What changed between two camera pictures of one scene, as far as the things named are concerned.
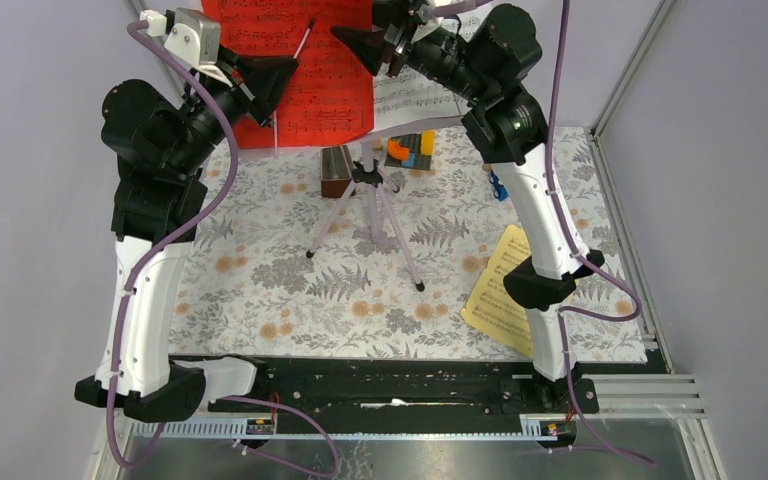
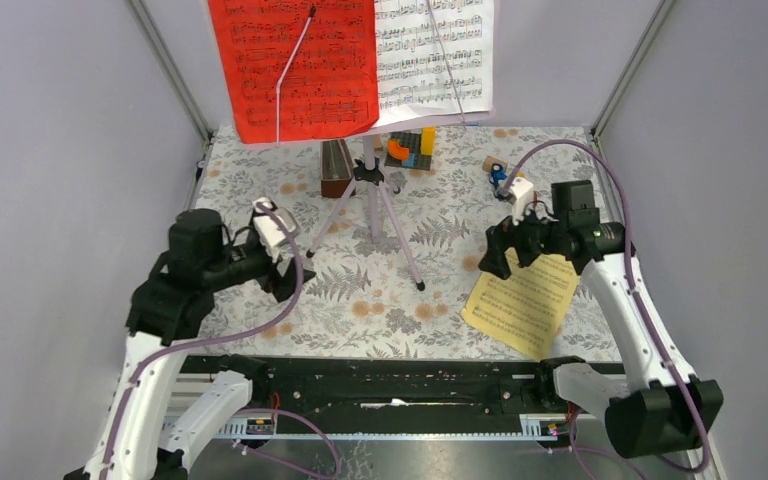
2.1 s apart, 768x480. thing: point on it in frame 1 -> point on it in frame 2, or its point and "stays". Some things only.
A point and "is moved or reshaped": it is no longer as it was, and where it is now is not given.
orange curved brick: (397, 151) stays
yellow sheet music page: (491, 307) stays
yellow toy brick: (427, 142) stays
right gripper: (368, 46) -> (502, 237)
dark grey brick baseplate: (413, 143) stays
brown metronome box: (336, 170) stays
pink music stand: (367, 178) is moved or reshaped
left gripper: (265, 78) -> (271, 280)
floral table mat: (369, 253) stays
